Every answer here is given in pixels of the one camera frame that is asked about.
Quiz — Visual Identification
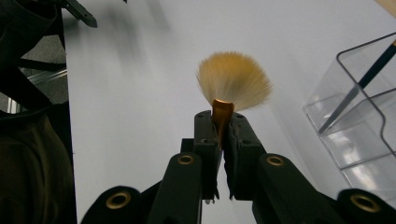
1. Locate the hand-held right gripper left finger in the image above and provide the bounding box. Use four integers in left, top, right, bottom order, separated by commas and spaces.
192, 110, 223, 202

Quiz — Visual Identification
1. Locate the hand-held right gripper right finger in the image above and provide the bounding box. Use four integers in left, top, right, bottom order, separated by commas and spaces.
222, 112, 267, 201

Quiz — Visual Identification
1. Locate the tan fluffy makeup brush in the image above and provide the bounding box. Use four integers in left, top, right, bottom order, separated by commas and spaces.
195, 50, 274, 150

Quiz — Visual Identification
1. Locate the clear acrylic organizer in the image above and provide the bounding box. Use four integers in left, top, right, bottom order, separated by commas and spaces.
302, 31, 396, 209

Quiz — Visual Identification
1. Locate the thin dark-handled makeup brush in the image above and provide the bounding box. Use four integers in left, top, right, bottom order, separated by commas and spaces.
318, 39, 396, 134

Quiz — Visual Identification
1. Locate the wooden table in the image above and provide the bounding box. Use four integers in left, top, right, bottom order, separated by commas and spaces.
373, 0, 396, 19

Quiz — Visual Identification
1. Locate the aluminium rail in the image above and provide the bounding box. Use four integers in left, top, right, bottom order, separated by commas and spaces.
6, 68, 68, 114

